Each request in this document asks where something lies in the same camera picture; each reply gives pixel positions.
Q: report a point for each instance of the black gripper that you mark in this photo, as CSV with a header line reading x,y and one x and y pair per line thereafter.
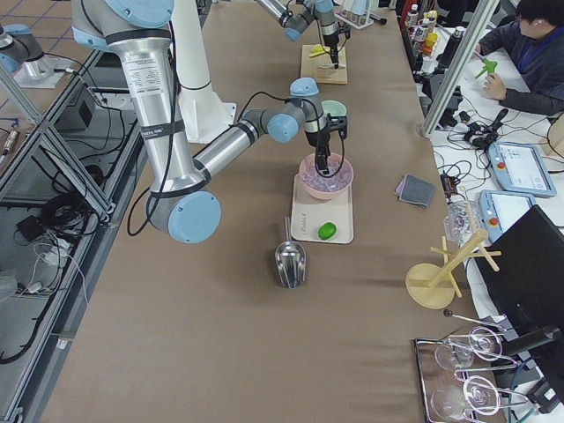
x,y
330,40
319,140

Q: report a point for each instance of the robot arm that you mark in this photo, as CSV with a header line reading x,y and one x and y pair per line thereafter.
x,y
321,12
141,34

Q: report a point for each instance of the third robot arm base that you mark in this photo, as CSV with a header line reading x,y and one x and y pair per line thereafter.
x,y
23,57

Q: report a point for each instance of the clear ice cubes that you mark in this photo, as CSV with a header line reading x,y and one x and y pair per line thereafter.
x,y
337,178

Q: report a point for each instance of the pink bowl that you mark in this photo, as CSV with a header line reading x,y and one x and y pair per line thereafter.
x,y
326,189

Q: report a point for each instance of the mint green bowl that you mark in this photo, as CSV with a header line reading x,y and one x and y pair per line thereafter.
x,y
334,108

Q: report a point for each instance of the steel ice scoop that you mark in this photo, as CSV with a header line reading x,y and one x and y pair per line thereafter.
x,y
290,258

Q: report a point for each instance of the bamboo cutting board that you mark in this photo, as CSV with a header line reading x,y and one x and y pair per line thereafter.
x,y
320,68

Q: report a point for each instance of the cream plastic tray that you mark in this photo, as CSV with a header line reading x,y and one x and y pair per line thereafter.
x,y
309,214

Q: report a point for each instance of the green lime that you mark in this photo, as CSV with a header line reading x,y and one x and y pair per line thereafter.
x,y
326,231

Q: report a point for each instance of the grey folded cloth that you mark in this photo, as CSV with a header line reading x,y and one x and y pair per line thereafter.
x,y
413,190

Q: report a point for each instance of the clear glass mug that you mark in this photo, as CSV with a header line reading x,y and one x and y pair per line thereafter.
x,y
462,220

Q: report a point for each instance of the wooden cup tree stand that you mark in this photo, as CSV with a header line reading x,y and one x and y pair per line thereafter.
x,y
434,286

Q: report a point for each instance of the blue teach pendant lower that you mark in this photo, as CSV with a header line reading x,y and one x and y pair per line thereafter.
x,y
500,210

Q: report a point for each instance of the blue teach pendant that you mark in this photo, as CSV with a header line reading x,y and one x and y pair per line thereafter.
x,y
520,168
500,210

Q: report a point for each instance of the blue teach pendant upper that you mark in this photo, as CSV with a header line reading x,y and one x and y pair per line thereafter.
x,y
520,168

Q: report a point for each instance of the seated person in dark jacket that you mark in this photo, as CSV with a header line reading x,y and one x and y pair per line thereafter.
x,y
534,42

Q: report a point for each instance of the black monitor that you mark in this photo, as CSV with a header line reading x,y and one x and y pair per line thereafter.
x,y
528,287

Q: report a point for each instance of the wine glass upper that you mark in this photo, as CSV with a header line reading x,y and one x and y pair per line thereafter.
x,y
458,352

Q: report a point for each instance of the wine glass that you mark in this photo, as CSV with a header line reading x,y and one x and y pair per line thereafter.
x,y
458,352
475,397

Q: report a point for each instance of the black framed tray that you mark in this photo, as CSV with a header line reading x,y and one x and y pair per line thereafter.
x,y
432,377

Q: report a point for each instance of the wine glass lower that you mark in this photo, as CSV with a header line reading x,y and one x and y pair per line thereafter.
x,y
475,397

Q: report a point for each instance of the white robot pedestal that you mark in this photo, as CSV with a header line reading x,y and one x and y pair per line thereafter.
x,y
204,114

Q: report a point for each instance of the aluminium frame post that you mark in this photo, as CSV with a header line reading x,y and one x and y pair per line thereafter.
x,y
473,33

